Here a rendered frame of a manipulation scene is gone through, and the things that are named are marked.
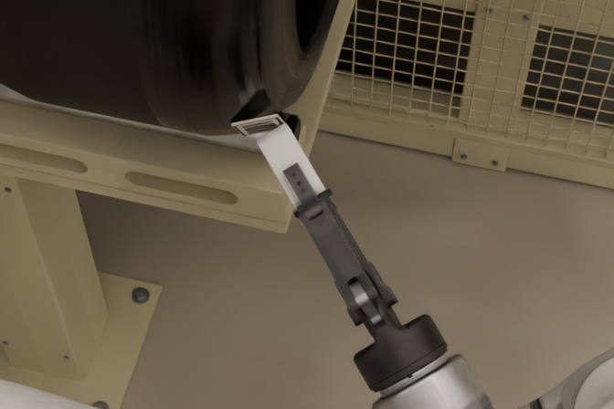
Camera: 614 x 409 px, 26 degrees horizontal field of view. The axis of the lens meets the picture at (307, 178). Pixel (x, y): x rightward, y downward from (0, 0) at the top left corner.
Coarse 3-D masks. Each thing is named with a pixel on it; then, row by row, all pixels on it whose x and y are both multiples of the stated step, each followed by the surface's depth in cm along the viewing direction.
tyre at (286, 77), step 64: (0, 0) 100; (64, 0) 98; (128, 0) 97; (192, 0) 96; (256, 0) 98; (320, 0) 130; (0, 64) 108; (64, 64) 105; (128, 64) 102; (192, 64) 101; (256, 64) 104; (192, 128) 112
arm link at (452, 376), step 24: (456, 360) 109; (408, 384) 108; (432, 384) 107; (456, 384) 108; (480, 384) 111; (384, 408) 109; (408, 408) 107; (432, 408) 107; (456, 408) 107; (480, 408) 108
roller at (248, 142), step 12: (0, 84) 132; (0, 96) 133; (12, 96) 133; (24, 96) 132; (48, 108) 133; (60, 108) 132; (96, 120) 133; (108, 120) 132; (120, 120) 131; (288, 120) 130; (300, 120) 131; (168, 132) 131; (180, 132) 131; (264, 132) 129; (216, 144) 131; (228, 144) 130; (240, 144) 130; (252, 144) 129
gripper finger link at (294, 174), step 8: (288, 168) 112; (296, 168) 112; (288, 176) 112; (296, 176) 112; (304, 176) 112; (296, 184) 112; (304, 184) 112; (296, 192) 112; (304, 192) 112; (312, 192) 112; (304, 200) 112; (312, 200) 111; (304, 208) 110; (312, 208) 110; (320, 208) 110; (312, 216) 110
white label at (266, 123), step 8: (248, 120) 110; (256, 120) 110; (264, 120) 111; (272, 120) 111; (280, 120) 112; (240, 128) 112; (248, 128) 113; (256, 128) 114; (264, 128) 114; (272, 128) 115
